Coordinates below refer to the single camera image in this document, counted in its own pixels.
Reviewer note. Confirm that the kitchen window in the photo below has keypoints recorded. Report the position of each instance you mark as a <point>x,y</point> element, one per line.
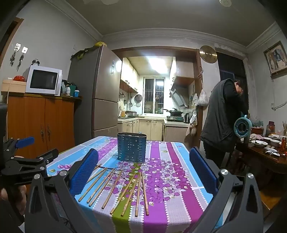
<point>149,96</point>

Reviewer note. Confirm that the red glass jar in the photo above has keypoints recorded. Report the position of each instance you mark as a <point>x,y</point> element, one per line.
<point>270,128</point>

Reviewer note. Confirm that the white bottle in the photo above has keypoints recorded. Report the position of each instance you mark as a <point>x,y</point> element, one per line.
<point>68,90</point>

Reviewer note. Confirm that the red bottle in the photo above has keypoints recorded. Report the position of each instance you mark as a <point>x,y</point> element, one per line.
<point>283,143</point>

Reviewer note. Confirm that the thin wooden chopstick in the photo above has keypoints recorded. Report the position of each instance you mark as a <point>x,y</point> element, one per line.
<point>98,166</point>

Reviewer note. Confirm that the upper cabinet above hood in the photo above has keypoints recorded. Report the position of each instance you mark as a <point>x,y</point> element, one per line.
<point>183,71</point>

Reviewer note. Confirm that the wooden door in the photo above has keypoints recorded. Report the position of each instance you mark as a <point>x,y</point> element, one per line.
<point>10,38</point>

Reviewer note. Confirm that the wall hook with keys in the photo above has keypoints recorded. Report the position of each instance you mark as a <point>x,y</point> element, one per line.
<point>16,48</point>
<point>23,52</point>

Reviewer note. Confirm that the white bowl with food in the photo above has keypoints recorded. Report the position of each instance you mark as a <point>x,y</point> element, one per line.
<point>259,143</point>

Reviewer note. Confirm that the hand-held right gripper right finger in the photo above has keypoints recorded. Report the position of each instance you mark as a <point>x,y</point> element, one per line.
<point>203,172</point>

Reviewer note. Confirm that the green cloth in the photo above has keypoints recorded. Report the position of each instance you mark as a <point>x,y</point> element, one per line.
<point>83,52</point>

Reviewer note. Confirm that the gas stove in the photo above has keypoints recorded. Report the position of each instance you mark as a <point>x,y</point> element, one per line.
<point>174,118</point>

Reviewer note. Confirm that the red round object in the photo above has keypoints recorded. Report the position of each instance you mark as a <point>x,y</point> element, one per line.
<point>18,78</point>

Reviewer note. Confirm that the long upper kitchen cabinet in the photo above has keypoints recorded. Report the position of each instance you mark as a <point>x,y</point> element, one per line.
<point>127,74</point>

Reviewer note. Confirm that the hanging kitchen cloth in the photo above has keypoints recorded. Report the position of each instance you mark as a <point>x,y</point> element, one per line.
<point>192,121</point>

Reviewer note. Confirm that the blue perforated utensil holder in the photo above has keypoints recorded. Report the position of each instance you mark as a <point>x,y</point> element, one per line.
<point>132,147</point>

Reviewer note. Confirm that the floral striped tablecloth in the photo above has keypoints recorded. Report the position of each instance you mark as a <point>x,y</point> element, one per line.
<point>170,179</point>

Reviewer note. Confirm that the beige box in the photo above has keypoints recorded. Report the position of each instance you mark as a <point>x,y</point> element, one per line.
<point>13,87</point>

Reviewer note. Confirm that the framed elephant picture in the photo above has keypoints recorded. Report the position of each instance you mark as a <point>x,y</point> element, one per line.
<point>277,59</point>

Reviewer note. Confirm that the white microwave oven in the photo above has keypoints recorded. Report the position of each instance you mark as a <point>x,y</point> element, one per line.
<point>42,79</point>

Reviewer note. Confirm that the hanging plastic bag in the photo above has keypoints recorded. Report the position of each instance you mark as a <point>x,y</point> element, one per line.
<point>203,98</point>

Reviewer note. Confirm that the alarm clock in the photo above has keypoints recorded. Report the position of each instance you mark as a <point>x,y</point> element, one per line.
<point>35,62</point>

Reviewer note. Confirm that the teal water bottle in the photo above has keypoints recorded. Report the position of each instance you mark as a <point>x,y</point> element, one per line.
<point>237,132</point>

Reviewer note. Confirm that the brass wall disc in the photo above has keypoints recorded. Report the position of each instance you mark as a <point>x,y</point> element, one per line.
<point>208,54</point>

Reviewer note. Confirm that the dark window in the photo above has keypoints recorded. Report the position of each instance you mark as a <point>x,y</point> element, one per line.
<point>228,69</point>

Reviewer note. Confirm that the crumpled white paper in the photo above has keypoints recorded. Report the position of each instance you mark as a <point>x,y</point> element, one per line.
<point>271,152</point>

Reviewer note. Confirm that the lower kitchen cabinets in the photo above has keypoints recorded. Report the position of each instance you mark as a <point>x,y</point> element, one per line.
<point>145,128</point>

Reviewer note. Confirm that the grey refrigerator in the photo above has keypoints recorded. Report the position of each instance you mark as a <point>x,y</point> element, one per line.
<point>103,78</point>

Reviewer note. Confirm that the electric kettle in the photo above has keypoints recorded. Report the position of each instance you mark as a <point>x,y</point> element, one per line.
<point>186,117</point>

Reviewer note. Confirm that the black wok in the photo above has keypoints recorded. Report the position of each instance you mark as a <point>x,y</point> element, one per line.
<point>173,111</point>

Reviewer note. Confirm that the range hood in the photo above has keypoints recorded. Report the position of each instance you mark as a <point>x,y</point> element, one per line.
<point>179,96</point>

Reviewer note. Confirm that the person's left hand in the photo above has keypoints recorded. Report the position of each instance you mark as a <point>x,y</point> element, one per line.
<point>15,197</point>

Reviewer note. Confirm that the orange wooden cabinet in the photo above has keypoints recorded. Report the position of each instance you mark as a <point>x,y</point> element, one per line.
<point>33,121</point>

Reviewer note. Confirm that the round ceiling fixture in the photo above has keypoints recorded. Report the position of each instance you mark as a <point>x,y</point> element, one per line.
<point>225,2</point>

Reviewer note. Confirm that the dark green container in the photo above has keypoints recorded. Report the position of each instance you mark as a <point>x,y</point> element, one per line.
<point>72,87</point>

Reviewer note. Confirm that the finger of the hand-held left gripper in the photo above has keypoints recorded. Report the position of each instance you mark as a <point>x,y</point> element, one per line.
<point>24,142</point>
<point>33,164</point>

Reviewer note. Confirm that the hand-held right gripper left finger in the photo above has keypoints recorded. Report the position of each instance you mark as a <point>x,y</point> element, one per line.
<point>86,170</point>

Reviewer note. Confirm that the yellow object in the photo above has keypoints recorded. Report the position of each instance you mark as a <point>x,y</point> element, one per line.
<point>99,43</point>

